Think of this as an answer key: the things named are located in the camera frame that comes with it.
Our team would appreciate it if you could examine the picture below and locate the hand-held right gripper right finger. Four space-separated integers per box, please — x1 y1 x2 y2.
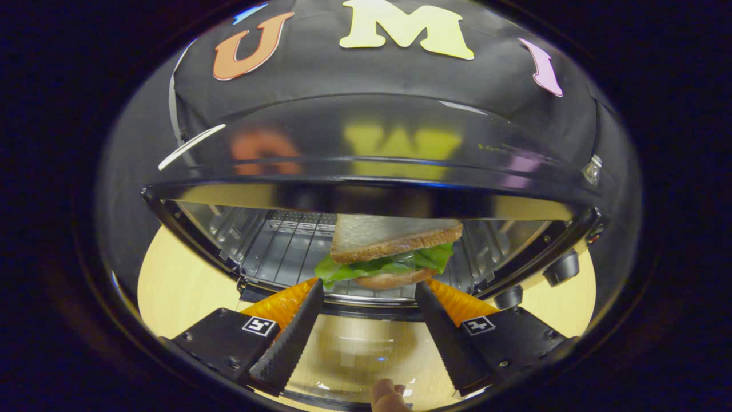
415 279 575 397

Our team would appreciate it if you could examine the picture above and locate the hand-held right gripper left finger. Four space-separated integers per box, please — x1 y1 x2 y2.
157 279 325 397

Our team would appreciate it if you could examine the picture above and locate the lettuce sandwich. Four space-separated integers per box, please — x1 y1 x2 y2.
313 213 465 291

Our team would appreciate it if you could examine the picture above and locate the black electric oven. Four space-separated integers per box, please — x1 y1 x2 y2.
140 93 606 411

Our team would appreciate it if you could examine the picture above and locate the clear plastic water bottle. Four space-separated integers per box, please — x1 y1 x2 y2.
582 153 603 187

